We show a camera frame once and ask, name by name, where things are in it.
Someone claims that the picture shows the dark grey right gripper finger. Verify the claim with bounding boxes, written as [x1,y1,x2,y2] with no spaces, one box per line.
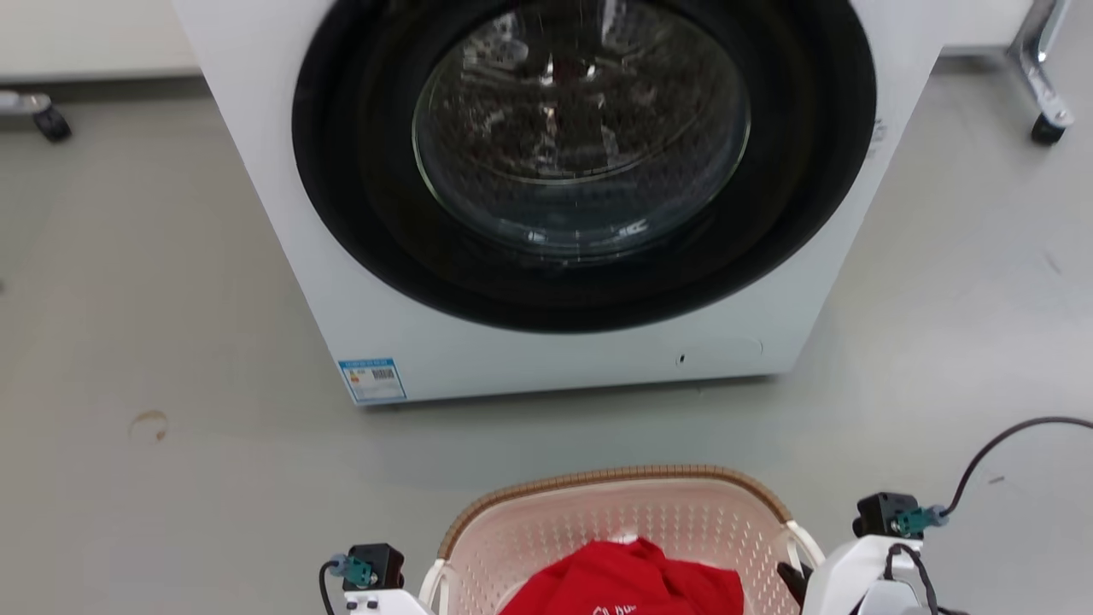
[776,561,812,611]

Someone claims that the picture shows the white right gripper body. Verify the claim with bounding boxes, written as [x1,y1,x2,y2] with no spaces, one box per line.
[801,535,925,615]

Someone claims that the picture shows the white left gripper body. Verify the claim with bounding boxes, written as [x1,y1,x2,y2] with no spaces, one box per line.
[344,588,435,615]

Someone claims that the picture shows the beige plastic laundry basket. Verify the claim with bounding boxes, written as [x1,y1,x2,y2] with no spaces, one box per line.
[418,466,826,615]

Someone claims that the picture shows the red garment with white print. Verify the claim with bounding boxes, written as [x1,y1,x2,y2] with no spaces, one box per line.
[500,537,745,615]

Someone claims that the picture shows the blue white energy label sticker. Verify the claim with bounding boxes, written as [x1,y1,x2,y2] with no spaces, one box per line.
[338,358,407,404]

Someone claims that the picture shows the white front-load washing machine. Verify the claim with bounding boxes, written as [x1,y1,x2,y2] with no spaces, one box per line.
[171,0,959,407]

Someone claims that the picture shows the round black washer door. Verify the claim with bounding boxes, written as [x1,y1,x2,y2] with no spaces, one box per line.
[291,0,878,334]

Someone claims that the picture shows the chrome leg with black caster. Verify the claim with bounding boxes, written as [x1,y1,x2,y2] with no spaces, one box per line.
[1008,0,1076,146]

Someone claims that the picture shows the grey leg with black caster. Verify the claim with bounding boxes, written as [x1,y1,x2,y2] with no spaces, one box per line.
[0,90,73,144]

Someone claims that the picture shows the short black right gripper cable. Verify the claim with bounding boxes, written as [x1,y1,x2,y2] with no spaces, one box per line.
[883,543,970,615]

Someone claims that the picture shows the long black right arm cable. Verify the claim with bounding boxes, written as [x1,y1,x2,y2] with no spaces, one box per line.
[944,416,1093,515]

